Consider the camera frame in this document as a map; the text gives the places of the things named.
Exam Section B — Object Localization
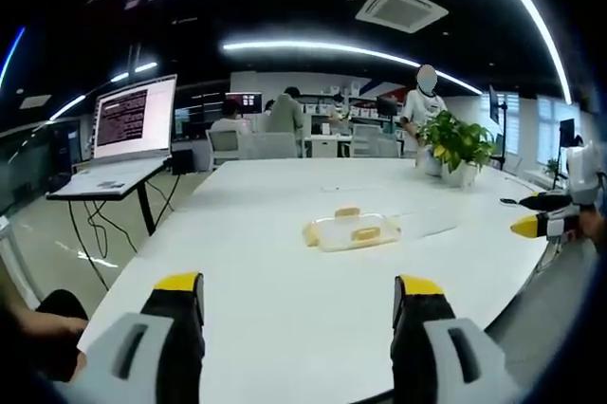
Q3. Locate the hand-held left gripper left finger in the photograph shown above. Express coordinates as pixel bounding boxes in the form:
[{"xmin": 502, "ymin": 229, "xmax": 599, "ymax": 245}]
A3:
[{"xmin": 70, "ymin": 272, "xmax": 206, "ymax": 404}]

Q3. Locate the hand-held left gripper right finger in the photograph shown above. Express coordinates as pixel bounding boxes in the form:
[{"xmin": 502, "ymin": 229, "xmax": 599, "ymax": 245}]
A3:
[{"xmin": 391, "ymin": 274, "xmax": 528, "ymax": 404}]

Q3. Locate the clear container with yellow plastic buckle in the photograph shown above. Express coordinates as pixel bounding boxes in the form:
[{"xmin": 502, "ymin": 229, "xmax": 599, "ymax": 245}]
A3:
[{"xmin": 302, "ymin": 206, "xmax": 403, "ymax": 253}]

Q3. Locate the person's right hand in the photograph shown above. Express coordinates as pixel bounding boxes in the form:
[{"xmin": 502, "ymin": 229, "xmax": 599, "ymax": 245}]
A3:
[{"xmin": 579, "ymin": 210, "xmax": 607, "ymax": 248}]

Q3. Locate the person's leg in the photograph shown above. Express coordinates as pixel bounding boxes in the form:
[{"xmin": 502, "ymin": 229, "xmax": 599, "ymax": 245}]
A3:
[{"xmin": 0, "ymin": 287, "xmax": 90, "ymax": 382}]

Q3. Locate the black monitor on stand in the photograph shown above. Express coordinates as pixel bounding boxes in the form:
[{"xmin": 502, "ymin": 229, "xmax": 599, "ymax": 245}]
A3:
[{"xmin": 487, "ymin": 84, "xmax": 511, "ymax": 171}]

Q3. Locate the green potted plant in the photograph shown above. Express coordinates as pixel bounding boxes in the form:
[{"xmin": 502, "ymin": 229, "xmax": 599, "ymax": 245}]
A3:
[{"xmin": 414, "ymin": 108, "xmax": 500, "ymax": 190}]

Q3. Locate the black-legged laptop stand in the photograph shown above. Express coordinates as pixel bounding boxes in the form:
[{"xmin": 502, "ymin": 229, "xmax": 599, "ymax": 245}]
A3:
[{"xmin": 46, "ymin": 156, "xmax": 168, "ymax": 238}]

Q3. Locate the ceiling light strip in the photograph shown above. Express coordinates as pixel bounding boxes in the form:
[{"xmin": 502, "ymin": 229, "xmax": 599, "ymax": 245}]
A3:
[
  {"xmin": 473, "ymin": 0, "xmax": 573, "ymax": 102},
  {"xmin": 222, "ymin": 40, "xmax": 484, "ymax": 95}
]

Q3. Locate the black computer monitor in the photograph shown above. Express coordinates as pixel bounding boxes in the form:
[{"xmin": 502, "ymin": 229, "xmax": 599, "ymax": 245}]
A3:
[{"xmin": 376, "ymin": 95, "xmax": 399, "ymax": 118}]

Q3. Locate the white office chair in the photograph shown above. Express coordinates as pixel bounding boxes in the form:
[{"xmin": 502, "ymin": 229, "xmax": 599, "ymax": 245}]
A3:
[
  {"xmin": 249, "ymin": 132, "xmax": 301, "ymax": 161},
  {"xmin": 205, "ymin": 129, "xmax": 244, "ymax": 171},
  {"xmin": 352, "ymin": 124, "xmax": 383, "ymax": 158}
]

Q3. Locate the white open laptop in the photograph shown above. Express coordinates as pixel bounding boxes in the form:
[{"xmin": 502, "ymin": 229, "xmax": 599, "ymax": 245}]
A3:
[{"xmin": 46, "ymin": 73, "xmax": 179, "ymax": 197}]

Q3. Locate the ceiling air conditioner vent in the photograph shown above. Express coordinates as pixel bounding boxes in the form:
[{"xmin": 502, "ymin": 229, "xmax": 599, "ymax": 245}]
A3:
[{"xmin": 355, "ymin": 0, "xmax": 451, "ymax": 35}]

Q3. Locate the black cable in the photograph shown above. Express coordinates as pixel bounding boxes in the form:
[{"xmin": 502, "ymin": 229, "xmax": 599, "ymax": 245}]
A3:
[{"xmin": 67, "ymin": 198, "xmax": 120, "ymax": 292}]

